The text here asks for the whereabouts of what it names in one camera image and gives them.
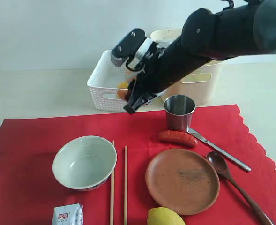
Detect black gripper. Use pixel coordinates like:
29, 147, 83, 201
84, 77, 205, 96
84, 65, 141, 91
123, 48, 171, 114

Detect fried chicken nugget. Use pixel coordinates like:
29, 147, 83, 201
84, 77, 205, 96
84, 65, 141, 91
117, 90, 128, 99

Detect yellow cheese wedge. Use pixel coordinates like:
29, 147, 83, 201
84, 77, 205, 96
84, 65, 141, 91
117, 82, 128, 89

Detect stainless steel cup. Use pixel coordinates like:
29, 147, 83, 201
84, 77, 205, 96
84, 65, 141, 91
164, 95, 196, 133

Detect yellow lemon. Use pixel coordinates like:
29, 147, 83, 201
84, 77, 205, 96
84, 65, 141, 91
147, 207, 185, 225

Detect white milk carton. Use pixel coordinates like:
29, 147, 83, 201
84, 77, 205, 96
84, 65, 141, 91
52, 203, 83, 225

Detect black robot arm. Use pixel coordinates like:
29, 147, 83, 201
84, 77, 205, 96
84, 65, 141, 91
124, 0, 276, 114

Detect white perforated plastic basket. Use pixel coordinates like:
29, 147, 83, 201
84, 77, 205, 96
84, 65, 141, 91
87, 50, 136, 112

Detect red grilled sausage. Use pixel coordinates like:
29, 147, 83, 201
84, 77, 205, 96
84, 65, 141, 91
158, 130, 198, 148

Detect stainless steel table knife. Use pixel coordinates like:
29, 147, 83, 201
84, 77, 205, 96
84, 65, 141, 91
187, 128, 252, 172

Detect left wooden chopstick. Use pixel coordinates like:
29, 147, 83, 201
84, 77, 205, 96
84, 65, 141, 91
109, 140, 115, 225

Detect wooden chopstick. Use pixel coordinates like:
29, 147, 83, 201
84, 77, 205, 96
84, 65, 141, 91
109, 140, 115, 225
123, 146, 128, 225

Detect white ceramic bowl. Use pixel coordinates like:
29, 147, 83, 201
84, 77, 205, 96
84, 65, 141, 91
52, 135, 117, 191

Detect cream plastic storage bin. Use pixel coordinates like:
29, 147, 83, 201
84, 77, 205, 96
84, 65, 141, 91
150, 28, 221, 105

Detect right wooden chopstick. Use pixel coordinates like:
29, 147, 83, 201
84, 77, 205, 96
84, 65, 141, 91
123, 146, 128, 225

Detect brown round plate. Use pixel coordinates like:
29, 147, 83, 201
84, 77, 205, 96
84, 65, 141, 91
145, 149, 220, 216

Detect dark wooden spoon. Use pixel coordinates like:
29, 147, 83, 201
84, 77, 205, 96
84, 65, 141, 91
206, 151, 274, 225

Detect red scalloped table mat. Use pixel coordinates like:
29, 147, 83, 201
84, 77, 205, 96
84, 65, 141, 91
0, 105, 276, 225

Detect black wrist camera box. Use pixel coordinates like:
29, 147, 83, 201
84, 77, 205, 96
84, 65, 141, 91
111, 28, 146, 67

